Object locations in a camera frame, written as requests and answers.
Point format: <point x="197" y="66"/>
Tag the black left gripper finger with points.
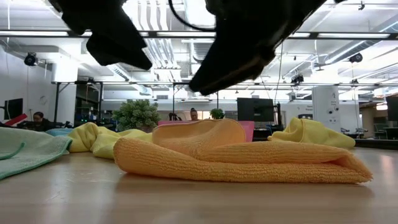
<point x="118" y="21"/>
<point x="121" y="53"/>

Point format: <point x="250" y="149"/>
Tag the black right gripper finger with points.
<point x="230" y="68"/>

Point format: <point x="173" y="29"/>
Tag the yellow microfiber towel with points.
<point x="93" y="140"/>
<point x="311" y="133"/>

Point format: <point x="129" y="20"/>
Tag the orange microfiber towel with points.
<point x="217" y="161"/>

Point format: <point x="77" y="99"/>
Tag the green microfiber towel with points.
<point x="31" y="149"/>

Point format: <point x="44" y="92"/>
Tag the blue microfiber towel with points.
<point x="59" y="132"/>

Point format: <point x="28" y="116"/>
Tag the small green background plant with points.
<point x="217" y="114"/>

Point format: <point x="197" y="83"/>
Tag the black computer monitor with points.
<point x="392" y="109"/>
<point x="255" y="109"/>
<point x="14" y="107"/>

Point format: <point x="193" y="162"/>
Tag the black overhead beam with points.
<point x="312" y="35"/>

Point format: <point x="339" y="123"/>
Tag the black metal rack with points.
<point x="93" y="102"/>

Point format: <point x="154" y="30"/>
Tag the green artificial potted plant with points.
<point x="136" y="115"/>

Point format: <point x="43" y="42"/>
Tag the pink plastic bin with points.
<point x="247" y="130"/>

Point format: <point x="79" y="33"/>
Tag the white pillar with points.
<point x="326" y="109"/>

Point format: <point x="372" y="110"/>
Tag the seated person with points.
<point x="42" y="123"/>

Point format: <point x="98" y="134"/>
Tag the red panel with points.
<point x="17" y="119"/>

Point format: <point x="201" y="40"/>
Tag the black ceiling camera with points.
<point x="297" y="79"/>
<point x="31" y="59"/>
<point x="356" y="58"/>

